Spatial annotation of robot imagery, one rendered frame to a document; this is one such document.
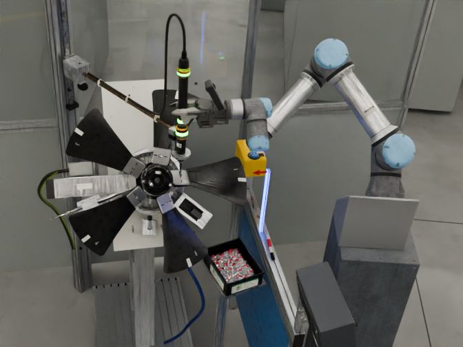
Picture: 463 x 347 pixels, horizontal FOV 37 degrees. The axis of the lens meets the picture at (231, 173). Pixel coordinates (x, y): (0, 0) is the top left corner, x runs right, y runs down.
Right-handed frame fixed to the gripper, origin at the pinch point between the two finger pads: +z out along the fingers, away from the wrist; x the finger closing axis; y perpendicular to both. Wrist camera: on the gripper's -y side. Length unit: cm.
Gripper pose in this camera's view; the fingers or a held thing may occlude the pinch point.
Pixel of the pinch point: (174, 107)
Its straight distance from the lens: 243.4
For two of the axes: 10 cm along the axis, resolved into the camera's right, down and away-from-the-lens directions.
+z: -9.8, 0.7, -2.1
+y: -0.8, 7.9, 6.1
